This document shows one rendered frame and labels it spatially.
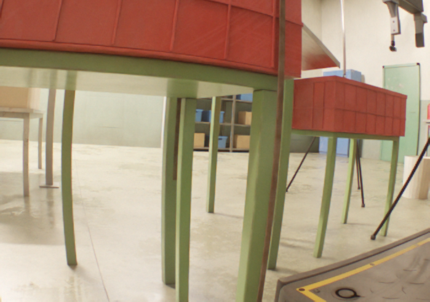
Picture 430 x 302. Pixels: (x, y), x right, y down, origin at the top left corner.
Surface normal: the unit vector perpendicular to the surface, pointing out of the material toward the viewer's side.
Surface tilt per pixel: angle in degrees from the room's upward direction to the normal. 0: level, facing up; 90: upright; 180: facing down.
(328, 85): 90
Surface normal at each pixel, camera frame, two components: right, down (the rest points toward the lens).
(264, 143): 0.47, 0.04
